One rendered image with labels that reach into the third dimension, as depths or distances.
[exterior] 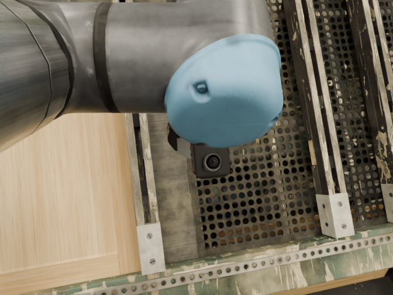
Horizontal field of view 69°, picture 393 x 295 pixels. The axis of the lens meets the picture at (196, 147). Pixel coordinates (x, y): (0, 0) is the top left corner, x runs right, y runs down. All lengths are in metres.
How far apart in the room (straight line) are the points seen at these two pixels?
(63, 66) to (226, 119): 0.09
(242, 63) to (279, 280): 0.81
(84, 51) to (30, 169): 0.72
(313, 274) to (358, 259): 0.15
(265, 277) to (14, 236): 0.68
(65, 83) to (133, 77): 0.04
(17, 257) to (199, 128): 0.78
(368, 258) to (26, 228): 0.98
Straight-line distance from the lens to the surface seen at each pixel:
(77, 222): 0.86
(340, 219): 0.96
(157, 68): 0.18
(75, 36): 0.19
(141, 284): 0.84
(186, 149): 0.47
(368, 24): 1.16
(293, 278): 0.94
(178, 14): 0.19
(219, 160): 0.35
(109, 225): 0.85
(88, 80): 0.19
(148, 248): 0.80
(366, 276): 1.77
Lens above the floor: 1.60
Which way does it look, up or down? 33 degrees down
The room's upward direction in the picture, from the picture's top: straight up
